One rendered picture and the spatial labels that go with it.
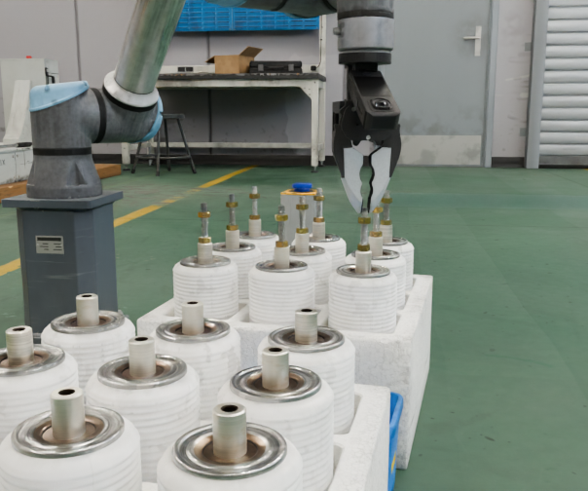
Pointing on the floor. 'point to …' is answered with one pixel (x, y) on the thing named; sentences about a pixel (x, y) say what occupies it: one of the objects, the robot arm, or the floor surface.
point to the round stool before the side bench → (165, 146)
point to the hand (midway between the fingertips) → (365, 204)
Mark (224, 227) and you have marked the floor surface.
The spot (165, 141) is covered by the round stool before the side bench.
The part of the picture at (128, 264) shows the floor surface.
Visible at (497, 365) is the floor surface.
